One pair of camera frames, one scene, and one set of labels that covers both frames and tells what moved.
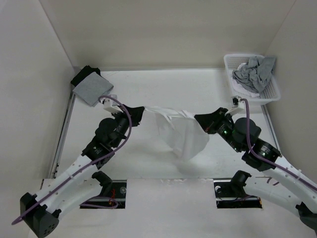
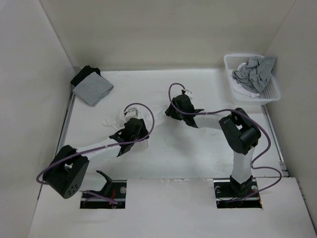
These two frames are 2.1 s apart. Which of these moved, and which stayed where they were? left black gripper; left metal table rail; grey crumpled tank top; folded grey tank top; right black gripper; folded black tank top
Moved: left black gripper; right black gripper
Stayed: grey crumpled tank top; folded black tank top; left metal table rail; folded grey tank top
